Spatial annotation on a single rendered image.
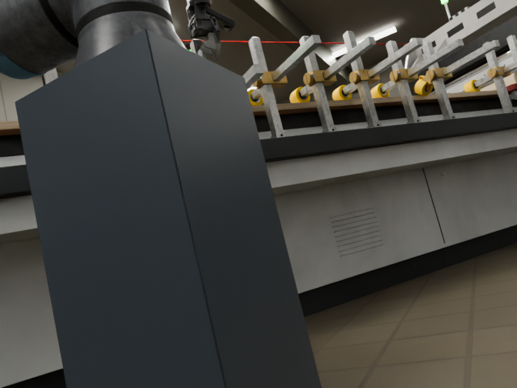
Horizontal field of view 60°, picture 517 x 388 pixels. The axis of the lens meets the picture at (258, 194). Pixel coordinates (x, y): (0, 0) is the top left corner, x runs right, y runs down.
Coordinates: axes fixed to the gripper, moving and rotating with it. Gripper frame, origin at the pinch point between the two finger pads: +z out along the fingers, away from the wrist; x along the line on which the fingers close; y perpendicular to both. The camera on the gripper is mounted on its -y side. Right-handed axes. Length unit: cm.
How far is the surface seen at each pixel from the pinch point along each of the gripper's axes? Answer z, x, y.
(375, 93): 7, -26, -97
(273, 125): 24.9, -6.9, -19.8
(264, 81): 7.3, -5.5, -19.8
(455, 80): -26, -89, -254
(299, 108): 13, -23, -46
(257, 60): -1.8, -6.5, -19.7
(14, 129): 13, -23, 66
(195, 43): -8.4, -6.2, 4.5
